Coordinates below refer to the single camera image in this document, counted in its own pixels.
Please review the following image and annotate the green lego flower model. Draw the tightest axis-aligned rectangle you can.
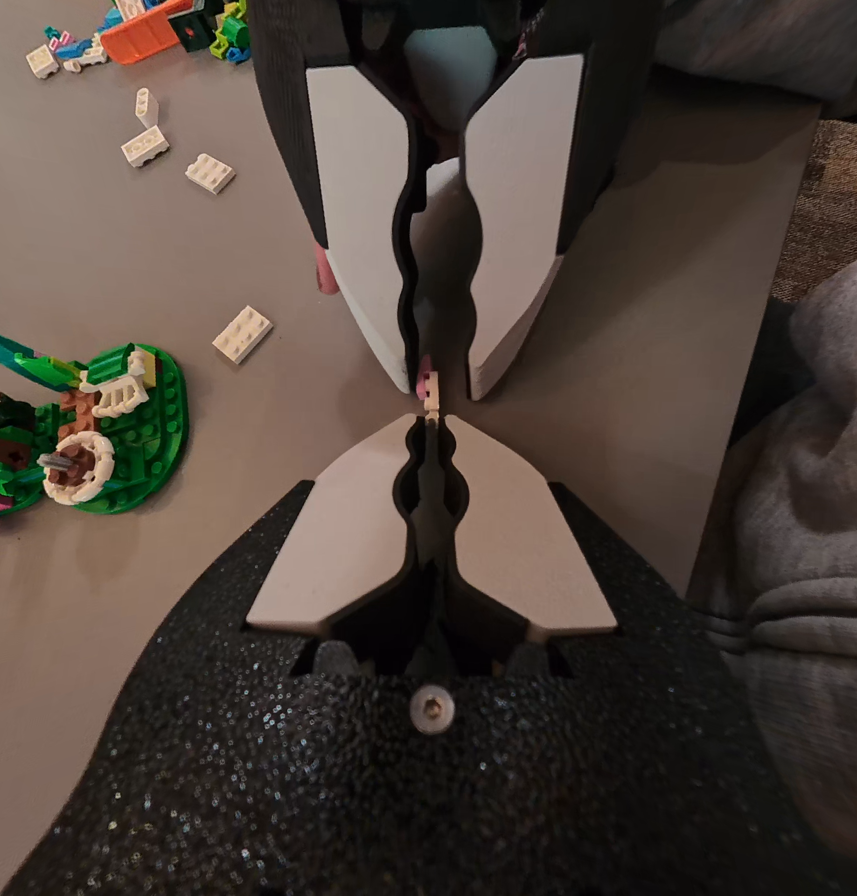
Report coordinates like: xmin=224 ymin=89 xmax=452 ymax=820
xmin=0 ymin=328 xmax=190 ymax=534

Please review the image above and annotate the pink white lego piece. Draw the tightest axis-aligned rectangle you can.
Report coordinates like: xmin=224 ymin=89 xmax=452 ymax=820
xmin=413 ymin=353 xmax=445 ymax=429

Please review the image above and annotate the orange lego piece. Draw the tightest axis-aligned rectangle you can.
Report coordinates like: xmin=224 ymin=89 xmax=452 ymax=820
xmin=99 ymin=7 xmax=181 ymax=67

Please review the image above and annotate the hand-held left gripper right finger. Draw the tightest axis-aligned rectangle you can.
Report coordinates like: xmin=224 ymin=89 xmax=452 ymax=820
xmin=434 ymin=413 xmax=620 ymax=642

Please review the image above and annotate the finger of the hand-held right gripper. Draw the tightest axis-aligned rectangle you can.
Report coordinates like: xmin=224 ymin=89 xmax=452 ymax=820
xmin=306 ymin=62 xmax=429 ymax=394
xmin=462 ymin=53 xmax=586 ymax=403

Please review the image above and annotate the pile of colourful lego bricks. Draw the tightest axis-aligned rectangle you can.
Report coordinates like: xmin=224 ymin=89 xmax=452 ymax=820
xmin=43 ymin=0 xmax=254 ymax=71

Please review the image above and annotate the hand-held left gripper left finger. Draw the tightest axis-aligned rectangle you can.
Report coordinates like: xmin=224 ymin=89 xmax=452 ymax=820
xmin=246 ymin=413 xmax=432 ymax=637

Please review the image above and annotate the person's grey hoodie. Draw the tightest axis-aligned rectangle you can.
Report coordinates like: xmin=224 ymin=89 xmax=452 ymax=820
xmin=687 ymin=252 xmax=857 ymax=896

